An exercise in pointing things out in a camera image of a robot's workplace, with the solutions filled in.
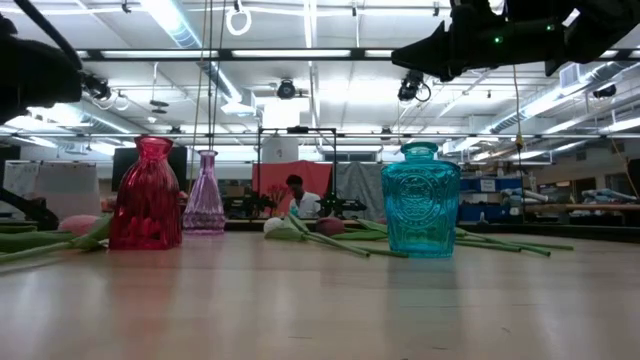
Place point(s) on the white board panel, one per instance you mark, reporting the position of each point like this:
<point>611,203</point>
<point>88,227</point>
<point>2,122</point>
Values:
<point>65,185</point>

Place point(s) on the blue bin with white label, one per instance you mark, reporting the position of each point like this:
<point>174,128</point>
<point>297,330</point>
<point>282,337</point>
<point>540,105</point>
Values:
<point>500,185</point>

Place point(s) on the black slanted strut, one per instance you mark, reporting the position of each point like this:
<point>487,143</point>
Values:
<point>42,215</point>

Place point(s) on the white tulip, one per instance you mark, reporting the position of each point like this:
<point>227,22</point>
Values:
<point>272,225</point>
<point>387,252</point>

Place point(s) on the red cloth backdrop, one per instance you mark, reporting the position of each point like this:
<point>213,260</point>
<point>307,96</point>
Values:
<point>270,175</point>

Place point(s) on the black metal stand frame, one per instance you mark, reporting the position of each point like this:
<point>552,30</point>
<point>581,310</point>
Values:
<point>297,129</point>

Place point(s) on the red glass vase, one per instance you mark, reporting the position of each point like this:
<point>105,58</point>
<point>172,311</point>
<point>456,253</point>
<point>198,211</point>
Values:
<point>145,200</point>

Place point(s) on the purple glass vase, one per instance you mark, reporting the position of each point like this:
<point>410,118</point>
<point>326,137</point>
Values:
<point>205,210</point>

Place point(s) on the small black robot arm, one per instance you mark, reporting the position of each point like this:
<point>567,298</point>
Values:
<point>340,204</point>
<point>250,202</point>

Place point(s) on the blue storage bin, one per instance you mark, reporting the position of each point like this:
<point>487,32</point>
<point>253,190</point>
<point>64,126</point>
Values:
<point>490,212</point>

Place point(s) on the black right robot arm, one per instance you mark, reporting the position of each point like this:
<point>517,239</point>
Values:
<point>590,30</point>

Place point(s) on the black overhead beam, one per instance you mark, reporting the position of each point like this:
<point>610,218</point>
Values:
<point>225,54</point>

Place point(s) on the white cylinder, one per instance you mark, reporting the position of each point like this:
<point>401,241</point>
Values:
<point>280,150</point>

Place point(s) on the person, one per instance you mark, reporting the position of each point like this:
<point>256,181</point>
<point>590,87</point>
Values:
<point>305,205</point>

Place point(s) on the black monitor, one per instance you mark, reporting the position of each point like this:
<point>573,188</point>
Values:
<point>122,165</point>

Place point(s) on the red flower bunch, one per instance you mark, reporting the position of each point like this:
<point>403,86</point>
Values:
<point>277,192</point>

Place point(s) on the grey cloth backdrop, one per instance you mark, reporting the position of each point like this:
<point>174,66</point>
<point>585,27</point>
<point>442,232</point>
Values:
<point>360,182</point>

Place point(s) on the long wooden table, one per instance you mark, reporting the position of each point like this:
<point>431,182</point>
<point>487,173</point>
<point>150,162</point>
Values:
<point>575,206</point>

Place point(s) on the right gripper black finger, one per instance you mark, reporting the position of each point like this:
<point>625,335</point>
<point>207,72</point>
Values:
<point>425,50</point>

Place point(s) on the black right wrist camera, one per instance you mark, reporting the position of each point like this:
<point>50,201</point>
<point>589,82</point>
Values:
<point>475,10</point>

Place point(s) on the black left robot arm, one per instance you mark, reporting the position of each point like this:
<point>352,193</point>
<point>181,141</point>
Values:
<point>35,75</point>

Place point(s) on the teal glass vase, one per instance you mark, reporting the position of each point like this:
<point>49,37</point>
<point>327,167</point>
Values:
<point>420,210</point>

